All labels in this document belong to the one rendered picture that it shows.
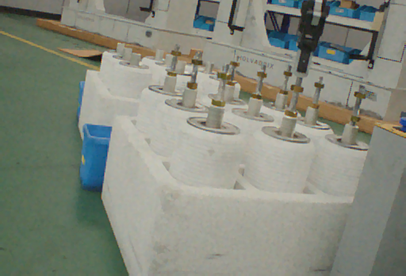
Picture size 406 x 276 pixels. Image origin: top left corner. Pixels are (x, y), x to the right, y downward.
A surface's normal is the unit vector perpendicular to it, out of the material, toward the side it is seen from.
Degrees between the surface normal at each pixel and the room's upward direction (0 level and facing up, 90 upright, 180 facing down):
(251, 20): 90
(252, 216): 90
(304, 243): 90
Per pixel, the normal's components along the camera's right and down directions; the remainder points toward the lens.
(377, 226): -0.93, -0.11
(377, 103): -0.70, 0.00
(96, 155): 0.32, 0.30
